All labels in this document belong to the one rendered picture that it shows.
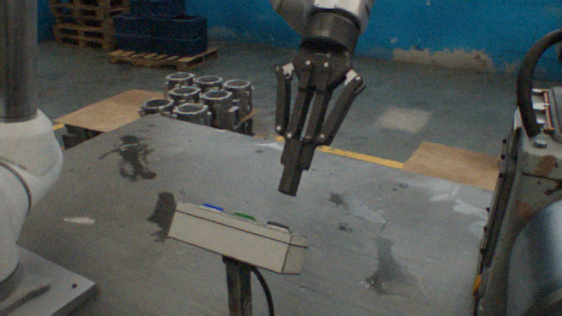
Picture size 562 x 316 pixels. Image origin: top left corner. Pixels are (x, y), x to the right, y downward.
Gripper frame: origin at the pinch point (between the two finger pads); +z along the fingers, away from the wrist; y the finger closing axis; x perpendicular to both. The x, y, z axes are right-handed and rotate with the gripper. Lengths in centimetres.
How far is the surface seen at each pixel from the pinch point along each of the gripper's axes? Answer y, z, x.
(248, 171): -38, -5, 60
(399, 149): -34, -72, 277
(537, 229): 29.4, 0.2, 4.7
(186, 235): -10.5, 12.2, -3.4
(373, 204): 0, -4, 59
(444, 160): 2, -61, 239
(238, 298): -4.5, 18.8, 4.2
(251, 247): -1.2, 11.1, -3.4
